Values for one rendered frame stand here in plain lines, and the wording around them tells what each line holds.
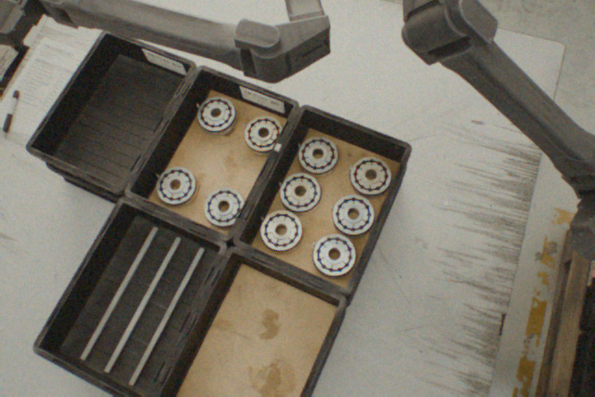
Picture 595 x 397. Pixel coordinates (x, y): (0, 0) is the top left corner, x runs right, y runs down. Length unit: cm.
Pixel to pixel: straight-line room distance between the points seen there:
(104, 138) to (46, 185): 26
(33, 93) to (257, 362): 110
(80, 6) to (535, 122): 72
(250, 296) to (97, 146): 59
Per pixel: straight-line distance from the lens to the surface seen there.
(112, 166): 162
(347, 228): 142
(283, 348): 141
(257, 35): 89
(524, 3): 292
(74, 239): 174
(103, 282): 154
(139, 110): 167
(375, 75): 178
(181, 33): 95
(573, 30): 290
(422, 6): 81
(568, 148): 95
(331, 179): 149
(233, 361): 142
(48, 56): 204
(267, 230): 143
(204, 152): 156
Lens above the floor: 222
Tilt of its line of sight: 68 degrees down
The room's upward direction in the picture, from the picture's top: 10 degrees counter-clockwise
